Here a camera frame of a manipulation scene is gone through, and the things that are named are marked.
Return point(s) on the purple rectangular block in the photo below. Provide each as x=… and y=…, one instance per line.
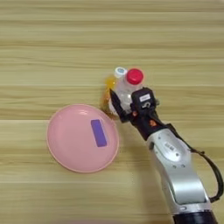
x=99, y=132

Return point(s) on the orange juice bottle white cap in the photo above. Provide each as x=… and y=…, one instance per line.
x=110, y=84

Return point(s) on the clear water bottle red cap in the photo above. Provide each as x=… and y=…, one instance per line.
x=128, y=87

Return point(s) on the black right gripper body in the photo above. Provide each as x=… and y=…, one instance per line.
x=145, y=122

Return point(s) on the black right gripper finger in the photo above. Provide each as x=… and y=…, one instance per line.
x=116, y=103

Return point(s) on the pink round plate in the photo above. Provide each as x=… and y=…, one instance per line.
x=70, y=145

